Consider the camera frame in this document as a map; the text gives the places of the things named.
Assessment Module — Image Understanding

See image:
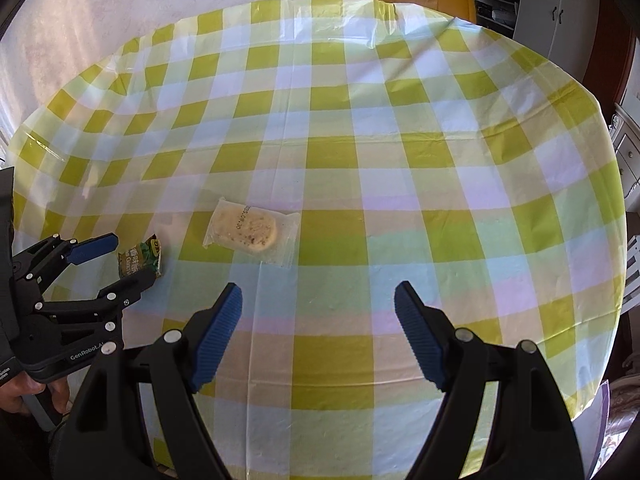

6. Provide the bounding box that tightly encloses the white ornate dresser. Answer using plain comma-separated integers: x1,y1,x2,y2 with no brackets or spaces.
607,102,640,202

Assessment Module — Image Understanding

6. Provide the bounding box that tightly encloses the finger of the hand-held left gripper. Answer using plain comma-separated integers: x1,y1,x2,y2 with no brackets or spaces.
11,232,120,289
31,265,156,330

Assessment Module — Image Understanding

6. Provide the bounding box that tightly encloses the round biscuit clear packet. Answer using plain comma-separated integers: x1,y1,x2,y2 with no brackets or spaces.
202,196,302,269

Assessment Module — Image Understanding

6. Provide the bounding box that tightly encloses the green checked plastic tablecloth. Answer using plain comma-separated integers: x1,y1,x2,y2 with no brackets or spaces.
7,0,629,480

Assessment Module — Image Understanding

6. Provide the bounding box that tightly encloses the person's left hand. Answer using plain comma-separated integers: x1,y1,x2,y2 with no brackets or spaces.
0,371,72,417

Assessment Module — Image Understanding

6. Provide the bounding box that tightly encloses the white cabinet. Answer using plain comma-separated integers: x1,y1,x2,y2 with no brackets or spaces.
515,0,607,67

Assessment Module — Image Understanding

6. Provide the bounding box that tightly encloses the brown wooden door frame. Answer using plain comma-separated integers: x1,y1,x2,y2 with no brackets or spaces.
594,0,640,107

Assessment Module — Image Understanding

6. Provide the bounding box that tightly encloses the small green yellow snack packet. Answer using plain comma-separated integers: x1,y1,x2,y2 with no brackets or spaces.
117,233,166,281

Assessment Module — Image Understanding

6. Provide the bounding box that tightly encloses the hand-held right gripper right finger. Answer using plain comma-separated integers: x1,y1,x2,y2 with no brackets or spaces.
394,281,586,480

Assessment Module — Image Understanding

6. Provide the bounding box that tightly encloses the white slatted stool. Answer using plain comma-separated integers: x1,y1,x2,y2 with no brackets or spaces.
619,232,640,312

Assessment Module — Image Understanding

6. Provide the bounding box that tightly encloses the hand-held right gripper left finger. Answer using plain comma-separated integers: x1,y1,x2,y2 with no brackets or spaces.
65,282,245,480

